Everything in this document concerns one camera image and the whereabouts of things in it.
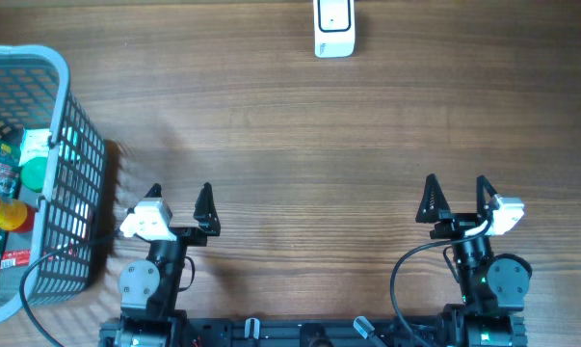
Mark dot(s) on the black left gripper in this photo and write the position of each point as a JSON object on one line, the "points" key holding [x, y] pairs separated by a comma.
{"points": [[208, 222]]}

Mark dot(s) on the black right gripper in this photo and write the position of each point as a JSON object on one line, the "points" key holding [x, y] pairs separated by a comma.
{"points": [[454, 223]]}

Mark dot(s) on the green lid jar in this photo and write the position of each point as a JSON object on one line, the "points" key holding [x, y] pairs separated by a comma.
{"points": [[33, 174]]}

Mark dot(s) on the red yellow sauce bottle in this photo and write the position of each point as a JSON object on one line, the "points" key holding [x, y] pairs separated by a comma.
{"points": [[16, 215]]}

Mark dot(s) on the teal white small packet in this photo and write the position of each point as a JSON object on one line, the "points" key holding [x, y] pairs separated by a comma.
{"points": [[34, 144]]}

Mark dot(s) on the red white stick packet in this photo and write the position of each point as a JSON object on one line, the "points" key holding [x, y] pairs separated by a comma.
{"points": [[15, 258]]}

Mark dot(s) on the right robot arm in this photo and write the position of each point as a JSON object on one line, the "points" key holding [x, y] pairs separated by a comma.
{"points": [[493, 286]]}

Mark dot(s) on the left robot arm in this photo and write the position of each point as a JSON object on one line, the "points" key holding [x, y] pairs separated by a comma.
{"points": [[149, 287]]}

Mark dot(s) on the white barcode scanner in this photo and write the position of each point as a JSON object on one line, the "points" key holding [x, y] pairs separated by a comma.
{"points": [[334, 28]]}

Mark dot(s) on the grey plastic shopping basket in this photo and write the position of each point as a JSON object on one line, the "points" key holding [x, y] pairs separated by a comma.
{"points": [[35, 93]]}

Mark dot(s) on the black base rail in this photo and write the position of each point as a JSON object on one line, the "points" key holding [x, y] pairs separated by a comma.
{"points": [[314, 332]]}

